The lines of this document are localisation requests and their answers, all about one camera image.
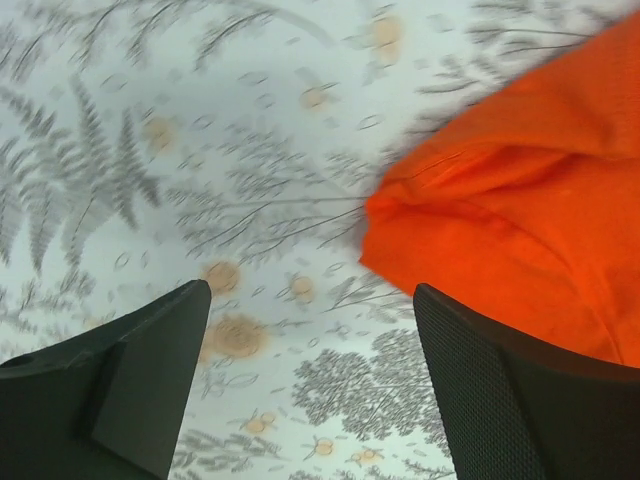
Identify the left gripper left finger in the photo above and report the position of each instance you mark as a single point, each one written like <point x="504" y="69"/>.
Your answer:
<point x="108" y="403"/>

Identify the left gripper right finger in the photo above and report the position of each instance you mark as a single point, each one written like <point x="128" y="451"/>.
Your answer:
<point x="516" y="407"/>

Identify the orange t-shirt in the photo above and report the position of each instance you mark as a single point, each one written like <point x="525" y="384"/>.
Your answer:
<point x="525" y="208"/>

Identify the floral table mat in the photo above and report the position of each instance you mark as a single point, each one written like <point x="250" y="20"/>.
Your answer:
<point x="148" y="143"/>

